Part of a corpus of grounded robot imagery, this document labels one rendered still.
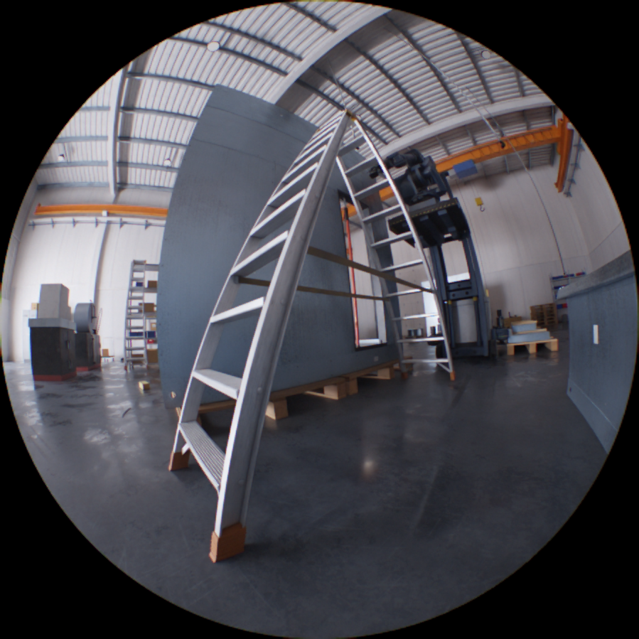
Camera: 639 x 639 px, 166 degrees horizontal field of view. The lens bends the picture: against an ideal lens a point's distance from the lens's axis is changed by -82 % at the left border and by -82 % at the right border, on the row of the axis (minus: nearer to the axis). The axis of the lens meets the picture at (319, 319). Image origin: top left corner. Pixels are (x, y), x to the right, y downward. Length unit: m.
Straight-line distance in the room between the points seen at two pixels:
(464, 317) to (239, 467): 3.28
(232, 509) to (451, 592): 0.51
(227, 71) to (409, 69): 5.43
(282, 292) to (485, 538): 0.84
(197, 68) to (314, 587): 8.89
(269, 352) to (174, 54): 8.40
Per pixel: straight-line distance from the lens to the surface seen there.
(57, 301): 4.56
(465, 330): 3.45
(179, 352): 1.34
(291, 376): 1.61
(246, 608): 0.58
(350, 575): 0.59
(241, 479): 0.56
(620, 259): 0.87
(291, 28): 7.77
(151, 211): 10.97
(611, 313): 1.07
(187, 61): 8.44
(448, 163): 10.17
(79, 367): 6.01
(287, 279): 0.60
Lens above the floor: 0.53
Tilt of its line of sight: 4 degrees up
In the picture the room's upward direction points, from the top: 4 degrees counter-clockwise
